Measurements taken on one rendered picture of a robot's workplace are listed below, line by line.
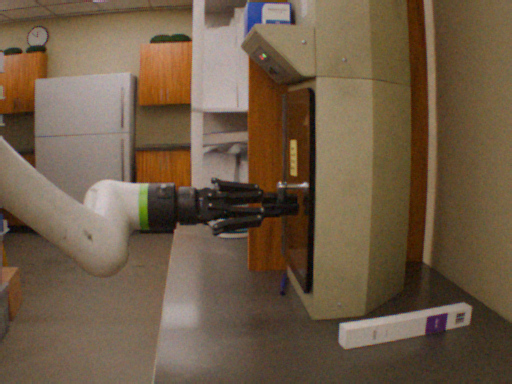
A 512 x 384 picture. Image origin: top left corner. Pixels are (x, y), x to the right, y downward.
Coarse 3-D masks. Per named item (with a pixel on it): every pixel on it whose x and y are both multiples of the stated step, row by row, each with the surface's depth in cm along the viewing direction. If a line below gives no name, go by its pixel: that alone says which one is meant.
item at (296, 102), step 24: (288, 96) 123; (312, 96) 100; (288, 120) 124; (312, 120) 101; (288, 144) 125; (312, 144) 101; (288, 168) 126; (312, 168) 102; (288, 192) 126; (312, 192) 103; (288, 216) 127; (312, 216) 103; (288, 240) 127; (288, 264) 127
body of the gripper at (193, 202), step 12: (180, 192) 106; (192, 192) 106; (204, 192) 110; (216, 192) 110; (180, 204) 105; (192, 204) 105; (204, 204) 108; (180, 216) 105; (192, 216) 106; (204, 216) 106; (216, 216) 107
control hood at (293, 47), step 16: (256, 32) 98; (272, 32) 97; (288, 32) 97; (304, 32) 97; (256, 48) 112; (272, 48) 99; (288, 48) 98; (304, 48) 98; (288, 64) 100; (304, 64) 98; (288, 80) 116
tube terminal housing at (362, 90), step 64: (320, 0) 97; (384, 0) 103; (320, 64) 99; (384, 64) 104; (320, 128) 100; (384, 128) 105; (320, 192) 102; (384, 192) 108; (320, 256) 104; (384, 256) 111
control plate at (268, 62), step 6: (258, 48) 110; (252, 54) 122; (258, 54) 116; (264, 54) 110; (258, 60) 122; (264, 60) 116; (270, 60) 111; (264, 66) 123; (270, 66) 117; (276, 72) 117; (282, 72) 111; (276, 78) 124
